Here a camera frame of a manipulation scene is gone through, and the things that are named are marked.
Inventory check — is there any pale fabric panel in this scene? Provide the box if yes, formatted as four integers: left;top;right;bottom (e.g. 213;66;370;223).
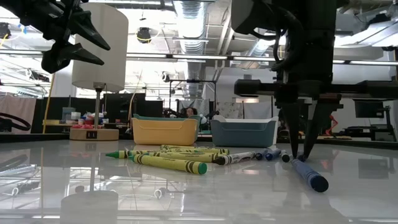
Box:
0;95;37;134

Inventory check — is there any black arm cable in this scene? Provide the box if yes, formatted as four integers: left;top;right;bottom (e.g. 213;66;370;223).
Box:
253;4;307;73

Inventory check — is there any white plastic bin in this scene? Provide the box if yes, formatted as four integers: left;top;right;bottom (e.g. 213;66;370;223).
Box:
213;114;279;146

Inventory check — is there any black ceiling dome camera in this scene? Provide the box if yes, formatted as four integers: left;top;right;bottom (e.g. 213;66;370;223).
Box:
136;27;152;44

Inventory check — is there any black monitor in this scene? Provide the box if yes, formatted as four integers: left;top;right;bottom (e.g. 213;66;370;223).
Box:
354;99;385;119

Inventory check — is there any red desk lamp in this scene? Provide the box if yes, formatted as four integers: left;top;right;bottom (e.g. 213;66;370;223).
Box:
325;114;340;136

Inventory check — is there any teal plastic bin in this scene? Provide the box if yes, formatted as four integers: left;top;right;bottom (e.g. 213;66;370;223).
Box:
133;113;202;142

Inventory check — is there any black frame stand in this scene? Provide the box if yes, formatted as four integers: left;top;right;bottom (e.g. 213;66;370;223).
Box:
169;79;218;116

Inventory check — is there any yellow plastic bin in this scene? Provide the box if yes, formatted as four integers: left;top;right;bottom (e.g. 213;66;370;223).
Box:
131;117;199;146

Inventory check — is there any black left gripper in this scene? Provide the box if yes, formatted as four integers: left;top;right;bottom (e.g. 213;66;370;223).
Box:
12;0;111;75

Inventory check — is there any black desk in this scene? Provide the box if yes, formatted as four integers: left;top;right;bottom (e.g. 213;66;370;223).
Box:
340;123;397;142

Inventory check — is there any silver ventilation duct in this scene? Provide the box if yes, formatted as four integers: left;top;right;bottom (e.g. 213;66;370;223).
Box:
173;0;206;97
248;37;278;58

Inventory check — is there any black curved cable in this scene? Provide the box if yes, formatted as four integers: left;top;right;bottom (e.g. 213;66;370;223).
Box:
0;112;32;131

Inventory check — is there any blue-grey plastic bin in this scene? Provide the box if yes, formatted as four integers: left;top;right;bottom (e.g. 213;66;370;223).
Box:
210;119;277;148

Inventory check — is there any white table lamp wooden base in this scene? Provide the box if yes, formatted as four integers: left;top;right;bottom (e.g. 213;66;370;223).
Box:
69;2;129;141

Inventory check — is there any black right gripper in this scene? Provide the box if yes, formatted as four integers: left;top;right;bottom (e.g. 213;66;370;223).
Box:
234;73;398;161

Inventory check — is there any yellow cable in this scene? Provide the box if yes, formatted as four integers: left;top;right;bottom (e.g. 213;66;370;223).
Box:
42;73;56;134

